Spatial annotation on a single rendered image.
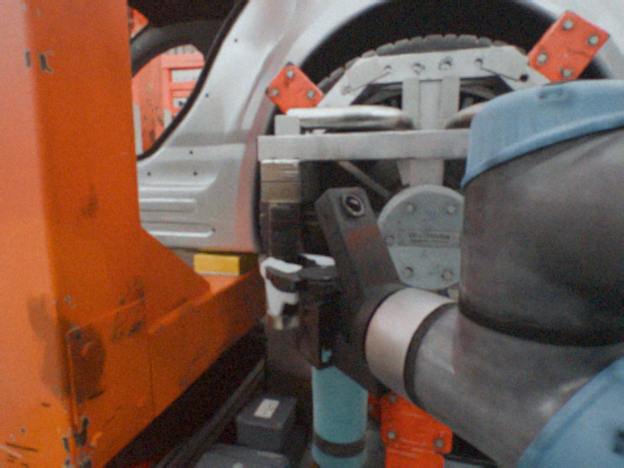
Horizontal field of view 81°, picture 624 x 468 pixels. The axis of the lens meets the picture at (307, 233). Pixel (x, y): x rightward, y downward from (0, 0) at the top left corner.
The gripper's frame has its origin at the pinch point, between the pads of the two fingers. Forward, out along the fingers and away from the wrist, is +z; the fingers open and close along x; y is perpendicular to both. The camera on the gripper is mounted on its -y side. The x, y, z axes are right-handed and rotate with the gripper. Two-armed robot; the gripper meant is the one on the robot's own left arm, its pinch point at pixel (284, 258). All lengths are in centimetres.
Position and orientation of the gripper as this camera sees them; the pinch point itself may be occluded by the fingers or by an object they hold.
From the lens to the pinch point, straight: 45.4
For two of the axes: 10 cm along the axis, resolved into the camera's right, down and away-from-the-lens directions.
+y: 0.0, 9.9, 1.4
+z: -5.0, -1.2, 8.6
